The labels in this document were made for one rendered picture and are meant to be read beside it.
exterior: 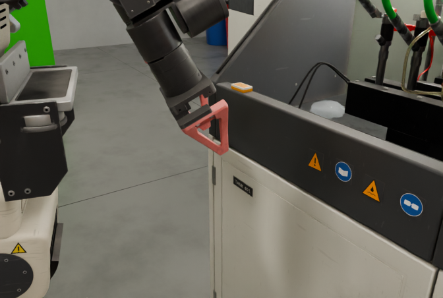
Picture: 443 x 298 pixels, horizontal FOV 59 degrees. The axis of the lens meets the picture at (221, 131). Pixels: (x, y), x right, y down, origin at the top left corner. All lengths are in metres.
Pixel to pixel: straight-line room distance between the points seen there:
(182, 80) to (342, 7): 0.89
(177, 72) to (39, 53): 3.38
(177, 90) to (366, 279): 0.53
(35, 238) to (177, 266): 1.16
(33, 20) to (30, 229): 3.15
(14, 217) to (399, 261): 0.66
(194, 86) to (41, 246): 0.42
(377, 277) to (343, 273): 0.08
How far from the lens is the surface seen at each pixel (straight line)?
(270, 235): 1.03
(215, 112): 0.51
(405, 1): 1.30
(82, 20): 7.19
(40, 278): 0.84
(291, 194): 0.91
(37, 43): 3.86
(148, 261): 1.92
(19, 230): 0.80
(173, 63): 0.52
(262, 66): 1.15
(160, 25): 0.51
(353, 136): 0.75
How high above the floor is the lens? 1.23
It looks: 22 degrees down
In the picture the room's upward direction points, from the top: straight up
